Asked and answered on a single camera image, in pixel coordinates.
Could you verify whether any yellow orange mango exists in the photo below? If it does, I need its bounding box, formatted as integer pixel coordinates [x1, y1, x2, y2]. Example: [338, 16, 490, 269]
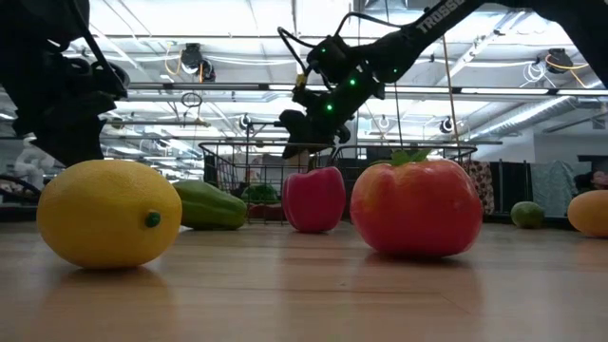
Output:
[567, 189, 608, 238]

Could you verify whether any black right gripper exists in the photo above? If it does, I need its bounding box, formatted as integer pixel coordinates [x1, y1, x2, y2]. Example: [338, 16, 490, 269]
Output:
[278, 94, 362, 161]

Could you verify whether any silver ceiling duct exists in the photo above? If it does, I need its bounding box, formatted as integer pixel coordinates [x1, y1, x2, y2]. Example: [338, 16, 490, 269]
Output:
[469, 80, 608, 142]

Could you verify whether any yellow hanging cable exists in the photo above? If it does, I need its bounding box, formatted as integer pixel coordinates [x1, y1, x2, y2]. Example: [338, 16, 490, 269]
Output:
[441, 35, 462, 148]

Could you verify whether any patterned hanging cloth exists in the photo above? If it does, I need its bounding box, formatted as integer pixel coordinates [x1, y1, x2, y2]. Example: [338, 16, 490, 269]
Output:
[463, 159, 495, 216]

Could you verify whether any green lime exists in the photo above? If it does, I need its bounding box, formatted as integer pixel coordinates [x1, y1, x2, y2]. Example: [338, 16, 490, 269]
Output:
[510, 200, 546, 230]

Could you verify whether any long ceiling light strip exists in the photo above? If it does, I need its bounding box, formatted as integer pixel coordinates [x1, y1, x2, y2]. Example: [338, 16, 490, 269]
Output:
[118, 83, 608, 96]

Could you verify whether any hanging black cable loop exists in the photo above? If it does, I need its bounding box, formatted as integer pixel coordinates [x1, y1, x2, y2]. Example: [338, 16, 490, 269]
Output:
[180, 91, 204, 109]

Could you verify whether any orange tomato with green leaf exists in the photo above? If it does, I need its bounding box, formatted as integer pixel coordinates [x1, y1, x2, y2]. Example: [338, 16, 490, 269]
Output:
[350, 149, 485, 259]

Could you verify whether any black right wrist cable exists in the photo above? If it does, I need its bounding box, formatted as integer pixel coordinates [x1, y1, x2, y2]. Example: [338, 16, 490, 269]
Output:
[276, 11, 405, 77]

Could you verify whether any black partition panel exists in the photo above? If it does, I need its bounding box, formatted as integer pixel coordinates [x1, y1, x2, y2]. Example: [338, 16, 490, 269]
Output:
[488, 160, 534, 218]

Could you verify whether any red bell pepper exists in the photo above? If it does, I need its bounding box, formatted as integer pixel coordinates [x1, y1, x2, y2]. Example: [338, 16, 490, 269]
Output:
[281, 165, 348, 234]

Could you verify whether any yellow lemon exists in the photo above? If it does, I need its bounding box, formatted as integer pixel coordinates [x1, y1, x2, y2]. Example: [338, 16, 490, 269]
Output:
[36, 159, 183, 270]

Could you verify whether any person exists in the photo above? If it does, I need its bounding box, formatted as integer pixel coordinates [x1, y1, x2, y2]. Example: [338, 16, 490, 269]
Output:
[573, 168, 608, 196]

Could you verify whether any pale blue hanging cloth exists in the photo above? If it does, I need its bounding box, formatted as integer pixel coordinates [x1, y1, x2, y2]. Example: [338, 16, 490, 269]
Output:
[530, 160, 579, 219]

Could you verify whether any white robot figure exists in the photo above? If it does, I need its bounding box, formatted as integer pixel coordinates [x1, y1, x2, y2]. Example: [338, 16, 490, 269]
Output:
[12, 136, 56, 191]

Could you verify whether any light green chayote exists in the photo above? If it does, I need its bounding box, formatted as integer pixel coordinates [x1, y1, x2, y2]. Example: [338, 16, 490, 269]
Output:
[172, 179, 249, 232]

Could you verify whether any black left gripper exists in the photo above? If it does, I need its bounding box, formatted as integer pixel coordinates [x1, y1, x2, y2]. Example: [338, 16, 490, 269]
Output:
[28, 87, 118, 168]

